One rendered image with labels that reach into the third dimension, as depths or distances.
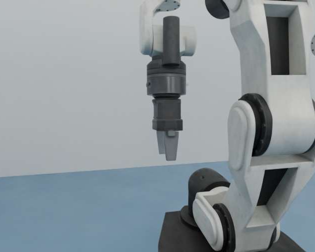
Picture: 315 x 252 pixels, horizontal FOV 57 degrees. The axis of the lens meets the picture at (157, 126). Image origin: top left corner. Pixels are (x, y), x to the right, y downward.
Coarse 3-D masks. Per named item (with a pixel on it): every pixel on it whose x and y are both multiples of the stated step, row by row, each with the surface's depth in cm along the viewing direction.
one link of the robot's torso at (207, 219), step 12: (204, 192) 94; (216, 192) 93; (204, 204) 88; (204, 216) 86; (216, 216) 80; (204, 228) 86; (216, 228) 79; (276, 228) 81; (216, 240) 79; (276, 240) 82
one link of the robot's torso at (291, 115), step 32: (224, 0) 69; (256, 0) 62; (288, 0) 70; (256, 32) 60; (288, 32) 67; (256, 64) 63; (288, 64) 67; (256, 96) 61; (288, 96) 60; (256, 128) 60; (288, 128) 59
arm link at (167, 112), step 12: (156, 84) 61; (168, 84) 61; (180, 84) 62; (156, 96) 63; (168, 96) 63; (156, 108) 63; (168, 108) 61; (180, 108) 62; (156, 120) 61; (168, 120) 59; (180, 120) 61
